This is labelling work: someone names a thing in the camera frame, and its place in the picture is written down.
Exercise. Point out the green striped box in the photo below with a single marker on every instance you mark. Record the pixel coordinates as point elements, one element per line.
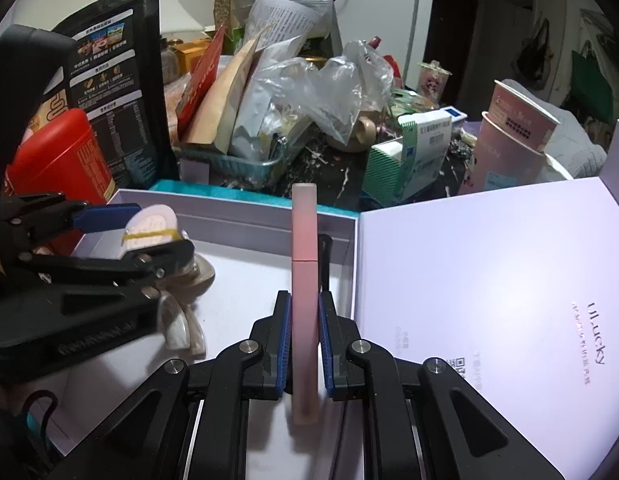
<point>384,175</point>

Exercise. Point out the dark hanging bag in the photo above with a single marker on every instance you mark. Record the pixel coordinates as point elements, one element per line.
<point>532,60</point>

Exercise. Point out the beige paper pouch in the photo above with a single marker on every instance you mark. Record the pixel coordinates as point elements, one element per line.
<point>214,110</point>

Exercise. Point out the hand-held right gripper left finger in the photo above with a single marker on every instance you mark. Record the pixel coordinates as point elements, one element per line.
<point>284,350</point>

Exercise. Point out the pearl beige hair claw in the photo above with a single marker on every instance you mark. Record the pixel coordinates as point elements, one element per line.
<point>179,330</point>

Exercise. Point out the red plastic canister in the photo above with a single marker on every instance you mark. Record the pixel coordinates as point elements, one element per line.
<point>64,160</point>

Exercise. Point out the red snack packet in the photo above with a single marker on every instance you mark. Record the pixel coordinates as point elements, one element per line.
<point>204,65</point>

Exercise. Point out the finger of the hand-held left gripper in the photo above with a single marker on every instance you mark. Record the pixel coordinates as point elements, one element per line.
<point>139,267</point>
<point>104,217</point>

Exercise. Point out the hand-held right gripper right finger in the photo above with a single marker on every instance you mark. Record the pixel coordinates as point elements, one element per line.
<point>327,350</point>

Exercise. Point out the white refrigerator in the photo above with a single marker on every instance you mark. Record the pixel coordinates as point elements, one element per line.
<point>389,10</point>

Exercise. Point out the pink compact with rubber band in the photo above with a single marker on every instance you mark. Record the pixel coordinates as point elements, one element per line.
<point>149,222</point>

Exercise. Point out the teal plastic basket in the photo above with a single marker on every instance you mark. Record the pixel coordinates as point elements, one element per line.
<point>229,167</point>

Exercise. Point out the green hanging bag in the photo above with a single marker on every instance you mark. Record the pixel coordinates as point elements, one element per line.
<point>592,82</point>

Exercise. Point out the clear plastic bag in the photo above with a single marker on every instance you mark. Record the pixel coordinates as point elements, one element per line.
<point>329,85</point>

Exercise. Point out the pink cosmetic tube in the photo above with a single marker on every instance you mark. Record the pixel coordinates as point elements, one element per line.
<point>304,285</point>

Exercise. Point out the white blue medicine box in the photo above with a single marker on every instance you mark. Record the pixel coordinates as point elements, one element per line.
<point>432,145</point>

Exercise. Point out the lavender cardboard box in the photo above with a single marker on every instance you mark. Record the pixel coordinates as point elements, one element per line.
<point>439,285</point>

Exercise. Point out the yellow box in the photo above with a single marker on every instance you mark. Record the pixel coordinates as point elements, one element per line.
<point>189,55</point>

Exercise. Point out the small patterned cup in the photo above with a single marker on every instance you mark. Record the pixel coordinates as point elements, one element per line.
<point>434,82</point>

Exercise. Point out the teal bubble mailer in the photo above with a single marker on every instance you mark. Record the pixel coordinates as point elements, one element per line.
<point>189,186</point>

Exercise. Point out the dark wooden door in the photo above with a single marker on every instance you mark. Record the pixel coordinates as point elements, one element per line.
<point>454,40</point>

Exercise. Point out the printed paper sheet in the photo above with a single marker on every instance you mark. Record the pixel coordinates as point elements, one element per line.
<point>284,15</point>

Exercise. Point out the black food pouch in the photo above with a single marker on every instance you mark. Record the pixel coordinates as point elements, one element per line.
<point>124,85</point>

